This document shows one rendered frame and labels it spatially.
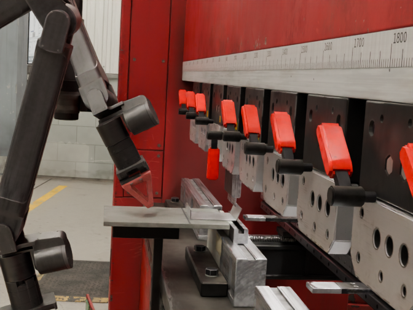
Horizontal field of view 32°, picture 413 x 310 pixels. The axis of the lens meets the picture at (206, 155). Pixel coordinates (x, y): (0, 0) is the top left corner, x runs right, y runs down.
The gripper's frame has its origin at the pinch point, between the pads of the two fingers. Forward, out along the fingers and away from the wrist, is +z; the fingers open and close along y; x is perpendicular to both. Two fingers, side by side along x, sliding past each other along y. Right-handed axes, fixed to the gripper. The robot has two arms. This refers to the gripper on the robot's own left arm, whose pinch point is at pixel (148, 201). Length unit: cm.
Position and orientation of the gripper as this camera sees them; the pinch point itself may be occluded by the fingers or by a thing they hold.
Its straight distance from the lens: 157.1
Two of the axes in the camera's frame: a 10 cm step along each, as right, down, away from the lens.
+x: -8.9, 4.5, -0.6
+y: -1.3, -1.3, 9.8
